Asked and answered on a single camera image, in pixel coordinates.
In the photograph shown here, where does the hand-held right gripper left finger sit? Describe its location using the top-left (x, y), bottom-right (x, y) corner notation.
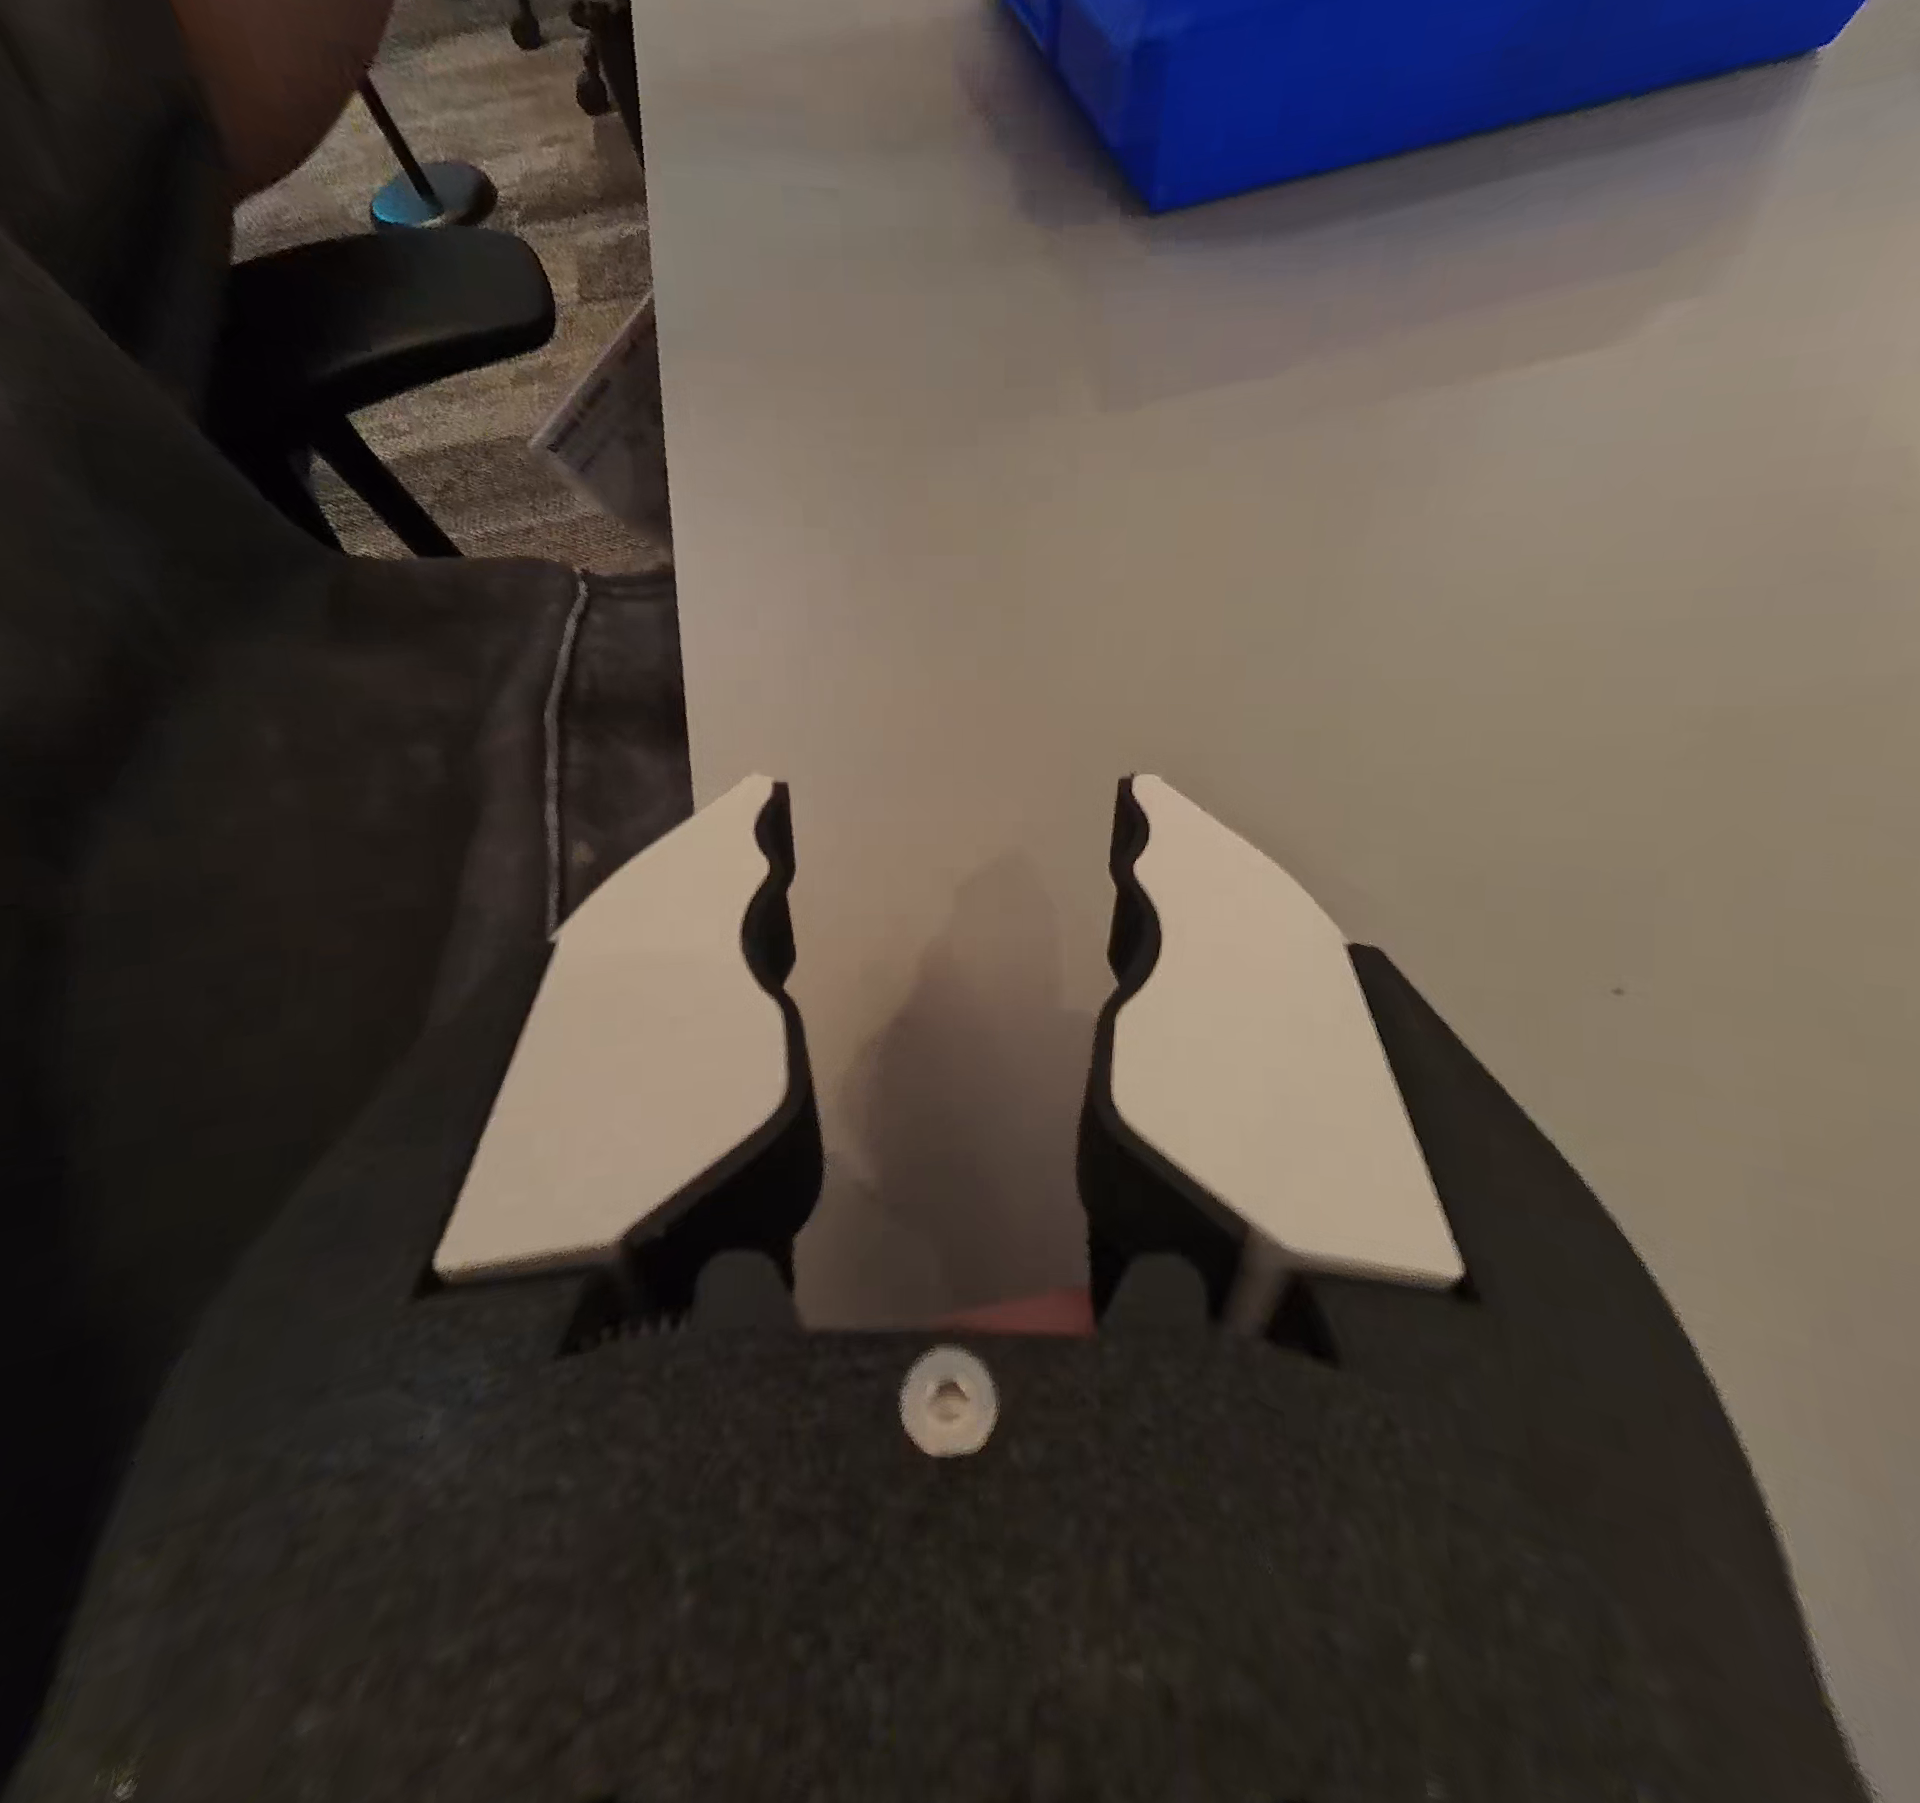
top-left (432, 774), bottom-right (826, 1332)

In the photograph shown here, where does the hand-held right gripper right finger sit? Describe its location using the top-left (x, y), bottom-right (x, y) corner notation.
top-left (1077, 772), bottom-right (1470, 1337)

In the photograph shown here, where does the blue plastic bin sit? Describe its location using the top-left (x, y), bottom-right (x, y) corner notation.
top-left (941, 0), bottom-right (1920, 218)

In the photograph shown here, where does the person's left forearm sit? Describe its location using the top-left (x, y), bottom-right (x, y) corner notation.
top-left (126, 0), bottom-right (425, 203)

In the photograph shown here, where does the grey desk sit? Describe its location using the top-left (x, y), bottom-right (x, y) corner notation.
top-left (620, 0), bottom-right (1920, 1791)

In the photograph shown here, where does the person's grey sweatshirt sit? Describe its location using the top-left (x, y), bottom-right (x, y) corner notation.
top-left (0, 0), bottom-right (699, 1775)

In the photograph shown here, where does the white paper label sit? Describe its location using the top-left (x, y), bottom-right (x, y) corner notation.
top-left (532, 295), bottom-right (664, 515)

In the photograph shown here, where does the black office chair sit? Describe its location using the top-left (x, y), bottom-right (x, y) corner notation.
top-left (210, 231), bottom-right (560, 561)

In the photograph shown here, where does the tripod stand with teal base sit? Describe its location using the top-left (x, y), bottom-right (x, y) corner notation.
top-left (351, 61), bottom-right (501, 232)

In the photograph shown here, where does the black wheeled chair base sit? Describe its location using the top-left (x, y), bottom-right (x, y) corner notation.
top-left (510, 0), bottom-right (639, 116)

